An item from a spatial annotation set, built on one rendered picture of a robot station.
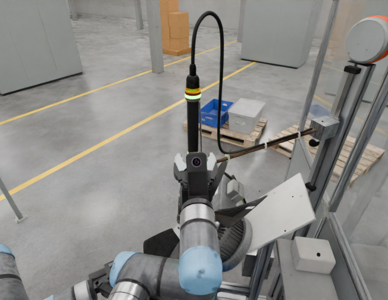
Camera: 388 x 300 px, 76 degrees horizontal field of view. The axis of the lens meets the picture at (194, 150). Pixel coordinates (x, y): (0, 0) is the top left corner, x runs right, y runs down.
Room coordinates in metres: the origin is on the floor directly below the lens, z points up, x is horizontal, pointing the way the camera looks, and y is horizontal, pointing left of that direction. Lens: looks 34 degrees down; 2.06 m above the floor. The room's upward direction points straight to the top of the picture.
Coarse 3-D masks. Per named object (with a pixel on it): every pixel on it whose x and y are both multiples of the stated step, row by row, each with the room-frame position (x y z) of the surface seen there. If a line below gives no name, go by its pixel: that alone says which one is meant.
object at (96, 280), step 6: (108, 264) 0.51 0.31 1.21; (102, 270) 0.49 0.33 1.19; (108, 270) 0.48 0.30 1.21; (90, 276) 0.47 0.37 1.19; (96, 276) 0.47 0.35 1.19; (102, 276) 0.47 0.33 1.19; (108, 276) 0.46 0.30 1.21; (90, 282) 0.44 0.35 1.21; (96, 282) 0.45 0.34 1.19; (102, 282) 0.45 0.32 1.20; (108, 282) 0.44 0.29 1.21; (90, 288) 0.42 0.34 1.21; (96, 288) 0.43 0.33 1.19; (90, 294) 0.41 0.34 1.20; (96, 294) 0.43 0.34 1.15
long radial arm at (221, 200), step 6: (222, 180) 1.04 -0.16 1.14; (228, 180) 1.07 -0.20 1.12; (222, 186) 0.99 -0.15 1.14; (216, 192) 0.97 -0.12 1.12; (222, 192) 0.95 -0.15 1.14; (216, 198) 0.93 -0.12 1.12; (222, 198) 0.91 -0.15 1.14; (228, 198) 0.93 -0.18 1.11; (216, 204) 0.88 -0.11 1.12; (222, 204) 0.87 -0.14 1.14; (228, 204) 0.89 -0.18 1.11; (234, 204) 0.92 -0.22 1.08; (216, 210) 0.84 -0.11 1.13
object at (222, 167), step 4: (220, 164) 0.88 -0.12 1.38; (224, 164) 0.96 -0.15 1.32; (220, 168) 0.91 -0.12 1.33; (224, 168) 0.98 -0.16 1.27; (220, 172) 0.92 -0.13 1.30; (220, 176) 0.93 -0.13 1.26; (216, 180) 0.89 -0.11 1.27; (220, 180) 0.94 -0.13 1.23; (212, 184) 0.86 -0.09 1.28; (216, 184) 0.89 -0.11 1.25; (212, 188) 0.86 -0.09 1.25; (216, 188) 0.89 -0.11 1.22; (212, 192) 0.86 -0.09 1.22; (212, 196) 0.86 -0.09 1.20
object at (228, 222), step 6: (264, 198) 0.63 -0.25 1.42; (246, 204) 0.64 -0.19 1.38; (252, 204) 0.61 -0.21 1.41; (222, 210) 0.64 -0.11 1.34; (228, 210) 0.62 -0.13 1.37; (234, 210) 0.60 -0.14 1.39; (240, 210) 0.59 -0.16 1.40; (246, 210) 0.57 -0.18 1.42; (216, 216) 0.60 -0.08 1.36; (222, 216) 0.59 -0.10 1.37; (228, 216) 0.57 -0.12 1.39; (234, 216) 0.56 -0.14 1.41; (240, 216) 0.54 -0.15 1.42; (222, 222) 0.55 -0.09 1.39; (228, 222) 0.53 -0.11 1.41; (234, 222) 0.52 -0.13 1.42; (228, 228) 0.50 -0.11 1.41
